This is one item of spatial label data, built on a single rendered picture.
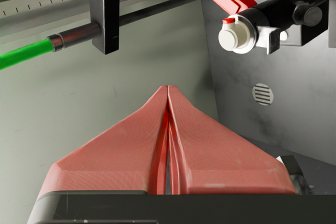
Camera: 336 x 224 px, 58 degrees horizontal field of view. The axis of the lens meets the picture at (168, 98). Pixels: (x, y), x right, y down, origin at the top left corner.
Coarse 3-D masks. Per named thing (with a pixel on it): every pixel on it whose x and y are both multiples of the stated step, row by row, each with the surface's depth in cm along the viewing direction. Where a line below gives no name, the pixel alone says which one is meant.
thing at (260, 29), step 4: (256, 28) 20; (260, 28) 20; (264, 28) 20; (268, 28) 20; (272, 28) 20; (256, 32) 20; (260, 32) 20; (264, 32) 20; (268, 32) 20; (260, 36) 20; (264, 36) 20; (256, 40) 21; (260, 40) 21; (264, 40) 20; (256, 44) 21; (260, 44) 21; (264, 44) 20
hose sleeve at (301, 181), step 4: (292, 176) 21; (296, 176) 21; (300, 176) 21; (292, 180) 21; (296, 180) 21; (300, 180) 21; (304, 180) 21; (296, 184) 21; (300, 184) 21; (304, 184) 21; (296, 188) 21; (300, 188) 20; (304, 188) 20; (308, 188) 20; (300, 192) 20; (304, 192) 20; (308, 192) 20; (312, 192) 21
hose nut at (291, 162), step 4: (280, 156) 22; (284, 156) 22; (288, 156) 22; (292, 156) 22; (280, 160) 22; (284, 160) 22; (288, 160) 22; (292, 160) 22; (284, 164) 22; (288, 164) 22; (292, 164) 22; (296, 164) 22; (288, 168) 22; (292, 168) 22; (296, 168) 22; (300, 168) 22; (288, 172) 21; (292, 172) 21; (296, 172) 21; (300, 172) 21
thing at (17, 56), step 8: (40, 40) 32; (48, 40) 32; (56, 40) 32; (24, 48) 30; (32, 48) 31; (40, 48) 31; (48, 48) 32; (56, 48) 32; (0, 56) 29; (8, 56) 29; (16, 56) 30; (24, 56) 30; (32, 56) 31; (0, 64) 29; (8, 64) 29
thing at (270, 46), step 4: (276, 28) 19; (272, 32) 19; (276, 32) 19; (268, 36) 19; (272, 36) 19; (276, 36) 19; (268, 40) 19; (272, 40) 19; (276, 40) 19; (268, 44) 19; (272, 44) 19; (276, 44) 20; (268, 48) 19; (272, 48) 19; (276, 48) 20; (268, 52) 19
